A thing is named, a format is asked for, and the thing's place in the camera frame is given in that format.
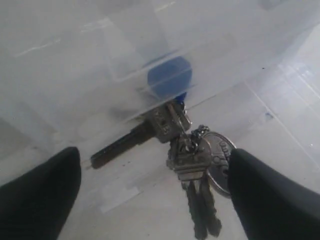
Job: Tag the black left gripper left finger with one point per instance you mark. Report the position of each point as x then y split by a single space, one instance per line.
36 205

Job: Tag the white translucent drawer cabinet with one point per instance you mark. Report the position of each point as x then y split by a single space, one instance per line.
73 71

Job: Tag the key bunch with blue fob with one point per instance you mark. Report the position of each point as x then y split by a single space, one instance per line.
199 157

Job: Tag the clear plastic storage bin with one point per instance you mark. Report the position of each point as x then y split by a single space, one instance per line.
274 113

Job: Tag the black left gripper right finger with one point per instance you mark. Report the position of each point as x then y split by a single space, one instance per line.
271 206

